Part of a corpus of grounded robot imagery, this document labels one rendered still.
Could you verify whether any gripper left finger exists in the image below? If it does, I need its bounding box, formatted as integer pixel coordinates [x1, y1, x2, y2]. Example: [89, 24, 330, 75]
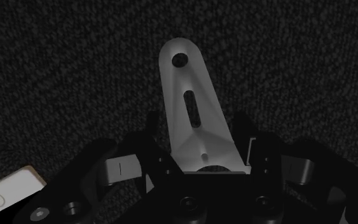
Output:
[12, 111, 186, 224]

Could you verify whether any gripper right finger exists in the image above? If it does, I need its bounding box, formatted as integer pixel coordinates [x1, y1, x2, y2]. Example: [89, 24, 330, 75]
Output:
[230, 112, 358, 224]

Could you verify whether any dark grey fabric furniture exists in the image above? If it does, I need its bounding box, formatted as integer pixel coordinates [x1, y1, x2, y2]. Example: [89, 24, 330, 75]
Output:
[0, 0, 358, 224]

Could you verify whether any white remote control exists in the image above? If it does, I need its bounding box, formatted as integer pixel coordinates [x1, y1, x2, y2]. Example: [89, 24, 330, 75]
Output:
[0, 165, 48, 223]

